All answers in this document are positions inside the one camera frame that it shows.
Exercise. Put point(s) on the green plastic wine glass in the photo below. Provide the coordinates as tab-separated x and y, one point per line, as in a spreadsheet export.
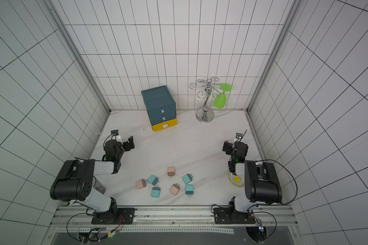
221	98

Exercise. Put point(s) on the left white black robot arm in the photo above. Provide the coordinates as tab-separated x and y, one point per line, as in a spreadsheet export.
77	178

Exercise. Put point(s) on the teal plug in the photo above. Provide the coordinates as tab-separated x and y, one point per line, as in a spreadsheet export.
189	190
187	178
155	193
153	180

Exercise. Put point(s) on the pink plug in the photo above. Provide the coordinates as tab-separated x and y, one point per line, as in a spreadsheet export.
175	189
171	171
141	184

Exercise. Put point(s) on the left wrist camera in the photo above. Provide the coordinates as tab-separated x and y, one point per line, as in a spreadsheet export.
115	135

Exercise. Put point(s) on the yellow bottom drawer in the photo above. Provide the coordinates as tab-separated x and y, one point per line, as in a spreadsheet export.
164	125

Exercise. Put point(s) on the pink plug left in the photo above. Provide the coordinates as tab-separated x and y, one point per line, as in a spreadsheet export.
141	184

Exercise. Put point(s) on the pink plug bottom centre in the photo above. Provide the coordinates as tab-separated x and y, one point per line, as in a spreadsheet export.
175	189

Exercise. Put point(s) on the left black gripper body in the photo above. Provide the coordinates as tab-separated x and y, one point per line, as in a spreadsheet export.
126	147

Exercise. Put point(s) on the yellow white patterned ball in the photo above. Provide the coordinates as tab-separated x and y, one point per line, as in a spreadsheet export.
237	181

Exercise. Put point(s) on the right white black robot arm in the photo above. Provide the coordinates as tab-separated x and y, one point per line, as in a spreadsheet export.
258	178

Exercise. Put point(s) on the pink plug top centre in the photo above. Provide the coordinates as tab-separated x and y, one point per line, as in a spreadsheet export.
171	171

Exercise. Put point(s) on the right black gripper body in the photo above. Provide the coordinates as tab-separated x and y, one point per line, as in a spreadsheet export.
228	147

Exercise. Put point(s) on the aluminium mounting rail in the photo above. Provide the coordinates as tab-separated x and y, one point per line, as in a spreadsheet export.
76	220

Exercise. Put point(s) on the chrome glass holder stand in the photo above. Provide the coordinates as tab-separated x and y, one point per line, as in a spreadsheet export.
205	90

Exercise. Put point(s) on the teal drawer cabinet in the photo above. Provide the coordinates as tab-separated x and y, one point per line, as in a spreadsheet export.
160	104

